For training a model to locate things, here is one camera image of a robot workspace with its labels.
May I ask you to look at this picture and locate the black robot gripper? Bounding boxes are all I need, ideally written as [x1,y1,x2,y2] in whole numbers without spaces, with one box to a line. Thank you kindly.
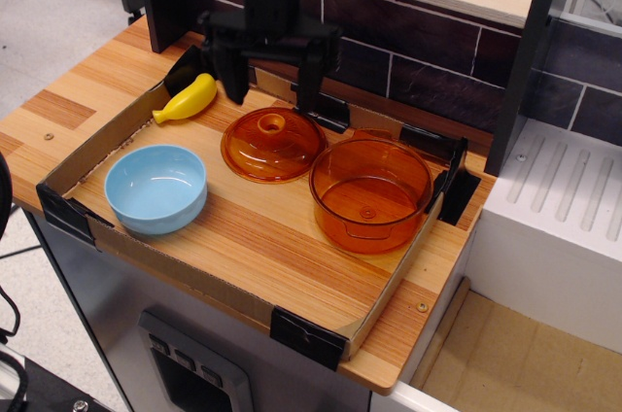
[200,0,341,113]

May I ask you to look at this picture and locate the orange transparent pot lid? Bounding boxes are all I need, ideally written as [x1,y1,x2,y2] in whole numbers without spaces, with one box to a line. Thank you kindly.
[221,107,328,184]

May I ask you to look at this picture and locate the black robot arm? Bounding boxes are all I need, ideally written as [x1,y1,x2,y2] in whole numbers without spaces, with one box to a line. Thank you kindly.
[200,0,342,113]

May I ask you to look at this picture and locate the orange transparent pot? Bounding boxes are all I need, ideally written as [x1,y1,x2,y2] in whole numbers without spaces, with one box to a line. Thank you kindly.
[309,129,433,255]

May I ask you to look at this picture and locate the yellow toy banana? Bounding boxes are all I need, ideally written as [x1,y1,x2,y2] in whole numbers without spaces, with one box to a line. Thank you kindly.
[152,73,218,124]

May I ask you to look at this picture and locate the light blue bowl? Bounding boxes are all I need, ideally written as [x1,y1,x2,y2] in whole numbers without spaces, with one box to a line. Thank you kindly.
[104,145,208,235]

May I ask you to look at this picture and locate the cardboard fence with black tape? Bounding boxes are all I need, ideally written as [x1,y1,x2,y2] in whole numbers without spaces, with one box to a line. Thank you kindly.
[37,48,483,390]

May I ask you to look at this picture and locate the grey oven control panel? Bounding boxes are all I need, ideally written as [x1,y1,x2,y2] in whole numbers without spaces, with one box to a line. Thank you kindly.
[138,311,254,411]

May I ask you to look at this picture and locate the white toy sink drainer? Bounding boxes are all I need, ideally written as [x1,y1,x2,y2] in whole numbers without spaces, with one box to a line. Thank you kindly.
[466,120,621,352]

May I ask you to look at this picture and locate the dark upright post right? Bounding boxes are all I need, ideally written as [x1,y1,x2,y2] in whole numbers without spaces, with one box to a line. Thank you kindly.
[485,0,553,177]

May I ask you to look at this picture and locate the black cable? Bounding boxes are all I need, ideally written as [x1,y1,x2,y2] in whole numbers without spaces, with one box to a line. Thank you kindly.
[0,152,30,412]

